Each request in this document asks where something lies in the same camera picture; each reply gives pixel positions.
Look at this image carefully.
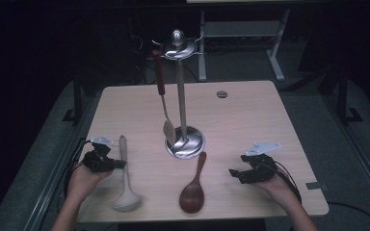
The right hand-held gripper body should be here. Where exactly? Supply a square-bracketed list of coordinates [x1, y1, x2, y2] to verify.
[239, 141, 283, 185]

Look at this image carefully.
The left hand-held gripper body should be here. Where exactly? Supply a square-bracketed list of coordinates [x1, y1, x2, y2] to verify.
[81, 136, 118, 173]

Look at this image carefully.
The beige ladle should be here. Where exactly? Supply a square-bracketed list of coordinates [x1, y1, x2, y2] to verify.
[111, 134, 143, 214]

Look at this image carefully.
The dark wooden spoon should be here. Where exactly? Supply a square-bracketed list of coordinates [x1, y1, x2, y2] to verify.
[178, 151, 208, 215]

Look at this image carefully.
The steel utensil stand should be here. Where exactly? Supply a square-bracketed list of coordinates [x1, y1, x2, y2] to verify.
[151, 28, 206, 161]

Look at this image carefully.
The steel spatula with wooden handle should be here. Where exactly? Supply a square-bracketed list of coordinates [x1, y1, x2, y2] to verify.
[151, 48, 177, 147]

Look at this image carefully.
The person's left hand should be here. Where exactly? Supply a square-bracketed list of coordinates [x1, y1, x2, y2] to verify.
[66, 162, 114, 204]

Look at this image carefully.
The person's right hand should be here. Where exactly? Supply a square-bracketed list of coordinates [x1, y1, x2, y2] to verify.
[253, 172, 303, 211]

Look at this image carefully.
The grey tape strip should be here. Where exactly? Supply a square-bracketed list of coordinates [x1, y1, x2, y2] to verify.
[304, 181, 330, 192]

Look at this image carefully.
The black metal stand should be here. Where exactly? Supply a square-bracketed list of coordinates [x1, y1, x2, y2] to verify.
[62, 68, 85, 125]
[334, 65, 364, 125]

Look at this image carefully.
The right hand-held gripper cable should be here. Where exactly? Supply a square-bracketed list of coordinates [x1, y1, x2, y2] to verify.
[271, 160, 304, 205]

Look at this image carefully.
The grey metal rail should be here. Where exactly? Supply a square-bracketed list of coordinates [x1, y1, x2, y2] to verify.
[321, 94, 370, 210]
[22, 90, 102, 231]

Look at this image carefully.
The black floor cable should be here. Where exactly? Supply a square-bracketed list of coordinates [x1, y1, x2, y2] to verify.
[327, 200, 370, 231]

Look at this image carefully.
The white metal table frame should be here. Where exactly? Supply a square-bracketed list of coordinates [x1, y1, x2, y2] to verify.
[198, 8, 292, 83]

